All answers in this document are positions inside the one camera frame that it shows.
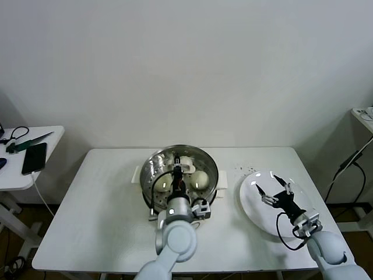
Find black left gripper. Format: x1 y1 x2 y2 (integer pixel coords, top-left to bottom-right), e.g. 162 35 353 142
170 159 187 201

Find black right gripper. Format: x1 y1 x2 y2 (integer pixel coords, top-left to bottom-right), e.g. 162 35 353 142
255 174 307 224

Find round glass pot lid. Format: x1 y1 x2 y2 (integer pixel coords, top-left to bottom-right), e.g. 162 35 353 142
139 145 219 216

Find stainless steel steamer basket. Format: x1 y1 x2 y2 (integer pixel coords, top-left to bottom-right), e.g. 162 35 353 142
139 145 220 216

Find white round plate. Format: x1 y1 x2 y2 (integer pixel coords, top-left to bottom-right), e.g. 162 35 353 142
239 170 317 237

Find white shelf table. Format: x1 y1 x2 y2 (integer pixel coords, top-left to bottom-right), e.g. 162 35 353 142
332 107 373 234

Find white side table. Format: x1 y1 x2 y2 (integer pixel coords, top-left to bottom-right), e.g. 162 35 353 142
0 125 65 251

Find black smartphone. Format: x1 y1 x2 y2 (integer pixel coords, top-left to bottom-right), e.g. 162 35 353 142
22 142 48 176

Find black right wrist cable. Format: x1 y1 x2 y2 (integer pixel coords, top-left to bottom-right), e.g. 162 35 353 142
276 212 305 251

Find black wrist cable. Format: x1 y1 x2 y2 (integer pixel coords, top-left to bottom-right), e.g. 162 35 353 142
276 212 305 251
148 171 175 221

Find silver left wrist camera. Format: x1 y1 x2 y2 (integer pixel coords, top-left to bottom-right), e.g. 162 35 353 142
191 198 212 219

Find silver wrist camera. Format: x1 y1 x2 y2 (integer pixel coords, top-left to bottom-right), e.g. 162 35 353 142
293 212 323 239
191 198 212 219

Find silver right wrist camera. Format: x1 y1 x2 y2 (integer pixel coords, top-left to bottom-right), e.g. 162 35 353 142
293 212 323 239

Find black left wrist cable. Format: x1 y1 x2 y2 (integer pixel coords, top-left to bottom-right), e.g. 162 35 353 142
148 171 175 221

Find black power cable with adapter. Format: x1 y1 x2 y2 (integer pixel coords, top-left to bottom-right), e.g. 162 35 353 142
323 150 367 219

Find white charging cable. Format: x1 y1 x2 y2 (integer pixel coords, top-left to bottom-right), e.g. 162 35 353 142
29 171 56 216

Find black looped cable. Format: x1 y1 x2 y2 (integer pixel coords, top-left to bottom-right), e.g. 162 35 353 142
0 125 30 145

